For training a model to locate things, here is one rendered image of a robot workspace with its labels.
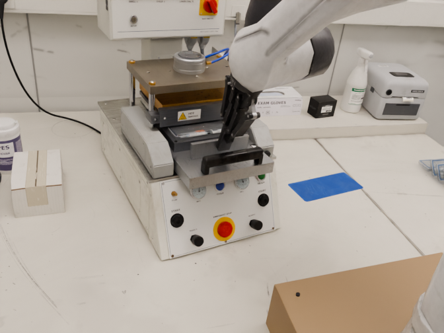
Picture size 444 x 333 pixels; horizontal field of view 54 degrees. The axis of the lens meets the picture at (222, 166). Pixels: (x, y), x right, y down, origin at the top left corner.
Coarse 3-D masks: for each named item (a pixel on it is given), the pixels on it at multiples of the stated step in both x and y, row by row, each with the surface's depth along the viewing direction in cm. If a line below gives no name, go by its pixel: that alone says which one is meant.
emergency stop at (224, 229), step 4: (220, 224) 108; (224, 224) 108; (228, 224) 109; (220, 228) 108; (224, 228) 108; (228, 228) 109; (232, 228) 109; (220, 232) 108; (224, 232) 108; (228, 232) 109; (224, 236) 108; (228, 236) 109
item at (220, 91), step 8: (144, 88) 114; (216, 88) 116; (224, 88) 117; (144, 96) 115; (160, 96) 108; (168, 96) 108; (176, 96) 109; (184, 96) 109; (192, 96) 110; (200, 96) 110; (208, 96) 111; (216, 96) 111; (160, 104) 105; (168, 104) 105; (176, 104) 106; (184, 104) 107
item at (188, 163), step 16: (192, 144) 99; (208, 144) 101; (240, 144) 106; (176, 160) 100; (192, 160) 101; (272, 160) 105; (192, 176) 95; (208, 176) 97; (224, 176) 99; (240, 176) 101
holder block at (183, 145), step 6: (156, 126) 111; (168, 126) 109; (162, 132) 108; (168, 132) 106; (246, 132) 110; (168, 138) 105; (192, 138) 105; (198, 138) 105; (204, 138) 105; (210, 138) 106; (216, 138) 107; (168, 144) 105; (174, 144) 102; (180, 144) 103; (186, 144) 104; (174, 150) 103; (180, 150) 104; (186, 150) 104
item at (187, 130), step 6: (216, 120) 112; (222, 120) 113; (174, 126) 107; (180, 126) 107; (186, 126) 108; (192, 126) 108; (198, 126) 108; (204, 126) 109; (210, 126) 109; (216, 126) 109; (222, 126) 110; (174, 132) 104; (180, 132) 105; (186, 132) 105; (192, 132) 105; (198, 132) 106; (204, 132) 106
